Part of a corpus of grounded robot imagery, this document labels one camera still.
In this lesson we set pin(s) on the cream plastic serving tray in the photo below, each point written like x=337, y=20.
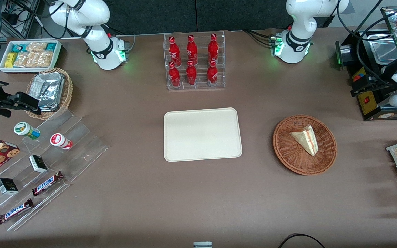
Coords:
x=202, y=134

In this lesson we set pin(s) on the small black box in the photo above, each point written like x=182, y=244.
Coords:
x=38, y=164
x=7, y=186

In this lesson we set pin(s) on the round brown wicker basket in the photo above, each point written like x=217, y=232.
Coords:
x=288, y=151

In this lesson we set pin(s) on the clear acrylic bottle rack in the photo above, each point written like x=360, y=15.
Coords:
x=202, y=86

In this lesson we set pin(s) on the triangle sandwich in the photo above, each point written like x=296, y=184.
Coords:
x=305, y=139

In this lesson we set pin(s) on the clear bag of crackers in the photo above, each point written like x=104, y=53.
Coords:
x=43, y=59
x=36, y=47
x=24, y=59

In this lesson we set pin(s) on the steel food pan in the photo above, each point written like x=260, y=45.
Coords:
x=383, y=48

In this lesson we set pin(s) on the silver foil packet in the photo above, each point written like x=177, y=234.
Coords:
x=50, y=106
x=48, y=86

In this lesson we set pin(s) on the black food warmer cabinet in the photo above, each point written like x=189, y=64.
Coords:
x=370, y=106

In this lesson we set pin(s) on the green lid yogurt cup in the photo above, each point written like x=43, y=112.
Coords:
x=24, y=129

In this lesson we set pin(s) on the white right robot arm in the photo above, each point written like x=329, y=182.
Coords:
x=97, y=38

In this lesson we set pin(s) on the red lid yogurt cup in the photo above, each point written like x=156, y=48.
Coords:
x=59, y=140

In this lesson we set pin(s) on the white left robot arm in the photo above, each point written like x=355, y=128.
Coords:
x=296, y=20

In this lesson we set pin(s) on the yellow snack packet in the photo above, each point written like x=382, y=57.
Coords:
x=10, y=60

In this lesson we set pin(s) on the white rectangular snack bin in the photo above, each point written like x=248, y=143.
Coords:
x=2, y=67

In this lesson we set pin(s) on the oval light wicker basket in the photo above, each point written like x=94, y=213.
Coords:
x=67, y=89

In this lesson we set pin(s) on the snickers chocolate bar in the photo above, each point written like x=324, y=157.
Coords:
x=47, y=183
x=14, y=212

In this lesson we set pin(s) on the red emergency stop button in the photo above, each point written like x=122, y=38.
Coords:
x=356, y=78

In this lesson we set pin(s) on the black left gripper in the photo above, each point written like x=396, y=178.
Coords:
x=374, y=81

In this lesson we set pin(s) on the red cola bottle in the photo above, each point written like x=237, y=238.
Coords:
x=192, y=50
x=213, y=48
x=174, y=51
x=174, y=76
x=191, y=75
x=212, y=75

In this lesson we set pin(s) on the clear acrylic stepped stand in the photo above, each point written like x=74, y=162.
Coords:
x=81, y=137

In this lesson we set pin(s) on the teal snack box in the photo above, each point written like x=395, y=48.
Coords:
x=20, y=47
x=51, y=47

